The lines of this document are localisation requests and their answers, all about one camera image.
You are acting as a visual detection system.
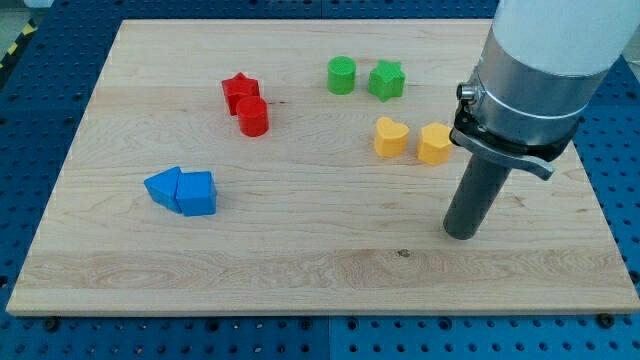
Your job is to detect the dark grey cylindrical pointer rod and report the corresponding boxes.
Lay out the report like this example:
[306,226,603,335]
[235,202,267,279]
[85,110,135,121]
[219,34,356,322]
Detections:
[443,155,511,240]

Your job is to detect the yellow hexagon block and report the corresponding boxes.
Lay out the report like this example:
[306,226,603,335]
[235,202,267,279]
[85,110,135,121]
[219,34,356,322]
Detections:
[417,123,453,166]

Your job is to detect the yellow heart block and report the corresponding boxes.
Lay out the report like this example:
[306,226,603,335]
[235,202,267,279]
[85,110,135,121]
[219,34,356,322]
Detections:
[374,117,410,158]

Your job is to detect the green star block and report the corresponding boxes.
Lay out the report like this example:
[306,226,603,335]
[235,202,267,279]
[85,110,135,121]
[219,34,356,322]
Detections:
[368,60,406,102]

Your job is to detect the light wooden board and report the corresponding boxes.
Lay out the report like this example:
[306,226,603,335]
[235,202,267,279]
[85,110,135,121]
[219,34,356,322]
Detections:
[7,20,639,317]

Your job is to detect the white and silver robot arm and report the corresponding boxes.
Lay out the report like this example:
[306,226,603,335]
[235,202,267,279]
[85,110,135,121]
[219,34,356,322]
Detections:
[450,0,639,180]

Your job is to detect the blue pentagon block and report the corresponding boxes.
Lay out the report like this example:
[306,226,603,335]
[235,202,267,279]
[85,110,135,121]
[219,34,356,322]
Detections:
[176,171,217,216]

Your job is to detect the green cylinder block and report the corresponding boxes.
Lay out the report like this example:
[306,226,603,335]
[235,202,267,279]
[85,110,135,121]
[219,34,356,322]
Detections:
[327,56,356,95]

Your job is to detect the red star block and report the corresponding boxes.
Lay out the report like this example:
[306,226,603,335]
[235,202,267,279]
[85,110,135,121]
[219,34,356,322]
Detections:
[221,72,260,116]

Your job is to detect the red cylinder block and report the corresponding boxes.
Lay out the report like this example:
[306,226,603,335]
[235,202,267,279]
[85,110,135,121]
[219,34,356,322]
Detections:
[236,96,269,137]

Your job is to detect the blue triangle block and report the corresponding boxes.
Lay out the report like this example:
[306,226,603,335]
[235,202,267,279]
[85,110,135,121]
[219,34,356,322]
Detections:
[143,167,182,214]

